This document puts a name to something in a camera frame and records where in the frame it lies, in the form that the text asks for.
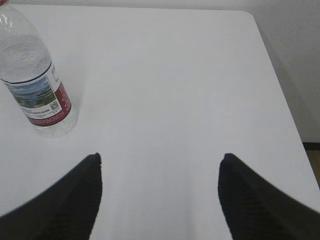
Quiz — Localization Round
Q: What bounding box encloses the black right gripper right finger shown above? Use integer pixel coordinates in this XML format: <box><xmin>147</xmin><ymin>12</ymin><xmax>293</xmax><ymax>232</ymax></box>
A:
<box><xmin>217</xmin><ymin>153</ymin><xmax>320</xmax><ymax>240</ymax></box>

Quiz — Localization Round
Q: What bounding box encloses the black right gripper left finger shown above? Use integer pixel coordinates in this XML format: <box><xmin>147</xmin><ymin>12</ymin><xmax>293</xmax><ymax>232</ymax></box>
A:
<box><xmin>0</xmin><ymin>153</ymin><xmax>103</xmax><ymax>240</ymax></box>

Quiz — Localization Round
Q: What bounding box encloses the clear plastic water bottle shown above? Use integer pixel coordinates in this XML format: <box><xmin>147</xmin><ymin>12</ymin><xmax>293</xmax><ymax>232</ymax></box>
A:
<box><xmin>0</xmin><ymin>0</ymin><xmax>78</xmax><ymax>138</ymax></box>

